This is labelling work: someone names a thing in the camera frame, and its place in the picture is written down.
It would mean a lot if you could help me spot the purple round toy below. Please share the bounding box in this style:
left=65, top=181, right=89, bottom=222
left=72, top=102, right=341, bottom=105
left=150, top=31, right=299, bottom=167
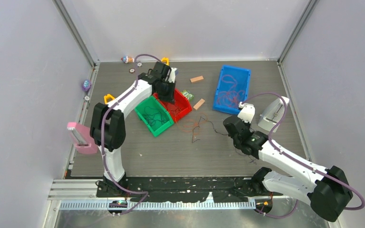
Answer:
left=82, top=79, right=92, bottom=92

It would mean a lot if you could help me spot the orange wire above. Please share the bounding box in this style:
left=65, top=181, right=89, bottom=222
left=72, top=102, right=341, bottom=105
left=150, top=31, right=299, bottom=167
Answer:
left=176, top=112, right=208, bottom=134
left=217, top=73, right=247, bottom=111

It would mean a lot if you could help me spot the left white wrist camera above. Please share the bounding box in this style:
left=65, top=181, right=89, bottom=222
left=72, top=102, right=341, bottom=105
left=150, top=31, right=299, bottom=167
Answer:
left=168, top=67, right=178, bottom=84

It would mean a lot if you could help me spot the red plastic bin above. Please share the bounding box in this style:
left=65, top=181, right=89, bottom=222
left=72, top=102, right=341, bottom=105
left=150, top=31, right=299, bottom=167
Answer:
left=153, top=89, right=192, bottom=123

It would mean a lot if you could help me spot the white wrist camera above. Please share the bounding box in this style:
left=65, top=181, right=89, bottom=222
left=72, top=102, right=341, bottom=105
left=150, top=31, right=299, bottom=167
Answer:
left=168, top=67, right=178, bottom=84
left=237, top=102, right=255, bottom=124

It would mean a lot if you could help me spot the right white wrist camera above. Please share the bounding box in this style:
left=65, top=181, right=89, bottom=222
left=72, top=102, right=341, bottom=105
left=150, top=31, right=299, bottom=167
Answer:
left=237, top=102, right=255, bottom=124

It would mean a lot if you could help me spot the green small toy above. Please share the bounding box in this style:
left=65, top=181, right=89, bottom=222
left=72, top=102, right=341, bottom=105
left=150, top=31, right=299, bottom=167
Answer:
left=181, top=90, right=194, bottom=101

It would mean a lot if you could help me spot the blue plastic bin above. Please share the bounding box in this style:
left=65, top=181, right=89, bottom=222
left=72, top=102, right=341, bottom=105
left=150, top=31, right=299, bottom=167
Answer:
left=212, top=65, right=251, bottom=114

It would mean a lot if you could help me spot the green plastic bin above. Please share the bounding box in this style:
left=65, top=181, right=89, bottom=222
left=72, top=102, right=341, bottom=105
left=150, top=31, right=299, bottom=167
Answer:
left=134, top=96, right=174, bottom=137

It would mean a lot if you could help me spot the wooden block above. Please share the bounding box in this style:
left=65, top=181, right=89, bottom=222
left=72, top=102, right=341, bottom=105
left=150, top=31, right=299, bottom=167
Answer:
left=190, top=76, right=204, bottom=83
left=193, top=98, right=205, bottom=110

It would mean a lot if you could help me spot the wooden block near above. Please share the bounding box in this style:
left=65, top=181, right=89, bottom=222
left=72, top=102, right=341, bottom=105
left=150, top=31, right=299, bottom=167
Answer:
left=193, top=98, right=205, bottom=110

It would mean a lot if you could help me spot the pink tape dispenser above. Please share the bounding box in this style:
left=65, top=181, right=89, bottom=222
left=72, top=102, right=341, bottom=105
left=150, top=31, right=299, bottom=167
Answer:
left=67, top=122, right=98, bottom=155

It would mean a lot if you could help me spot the wooden block far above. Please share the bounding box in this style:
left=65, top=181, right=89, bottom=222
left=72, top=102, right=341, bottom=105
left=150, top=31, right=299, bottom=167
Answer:
left=190, top=76, right=204, bottom=83

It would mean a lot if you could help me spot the yellow triangle block far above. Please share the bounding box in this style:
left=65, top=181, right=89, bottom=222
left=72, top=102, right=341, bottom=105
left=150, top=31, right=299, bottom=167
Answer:
left=161, top=57, right=169, bottom=65

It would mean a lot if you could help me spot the yellow triangle block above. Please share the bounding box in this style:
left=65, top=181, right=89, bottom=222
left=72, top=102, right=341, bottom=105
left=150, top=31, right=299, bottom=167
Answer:
left=161, top=57, right=169, bottom=65
left=104, top=94, right=115, bottom=105

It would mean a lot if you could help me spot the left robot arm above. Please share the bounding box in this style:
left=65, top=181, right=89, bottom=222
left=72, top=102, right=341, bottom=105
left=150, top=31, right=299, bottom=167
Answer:
left=90, top=61, right=178, bottom=197

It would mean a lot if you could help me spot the yellow triangle block near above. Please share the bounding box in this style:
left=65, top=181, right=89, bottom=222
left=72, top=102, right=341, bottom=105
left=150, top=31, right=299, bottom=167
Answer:
left=104, top=94, right=115, bottom=105

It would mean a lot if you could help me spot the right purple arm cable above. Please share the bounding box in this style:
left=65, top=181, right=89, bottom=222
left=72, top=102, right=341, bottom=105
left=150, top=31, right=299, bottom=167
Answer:
left=240, top=92, right=365, bottom=219

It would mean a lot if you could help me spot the white tape dispenser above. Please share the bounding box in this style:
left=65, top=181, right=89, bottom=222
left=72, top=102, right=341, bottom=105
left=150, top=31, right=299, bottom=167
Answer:
left=258, top=96, right=290, bottom=132

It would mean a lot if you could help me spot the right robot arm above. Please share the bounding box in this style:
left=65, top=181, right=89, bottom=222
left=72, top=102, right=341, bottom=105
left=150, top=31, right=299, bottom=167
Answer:
left=223, top=115, right=353, bottom=222

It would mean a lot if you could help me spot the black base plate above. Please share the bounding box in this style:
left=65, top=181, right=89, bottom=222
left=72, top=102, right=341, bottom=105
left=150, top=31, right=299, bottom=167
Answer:
left=96, top=176, right=272, bottom=203

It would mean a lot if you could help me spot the small figurine toy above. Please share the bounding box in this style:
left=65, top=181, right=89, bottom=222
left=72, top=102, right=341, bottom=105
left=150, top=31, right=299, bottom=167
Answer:
left=121, top=56, right=135, bottom=64

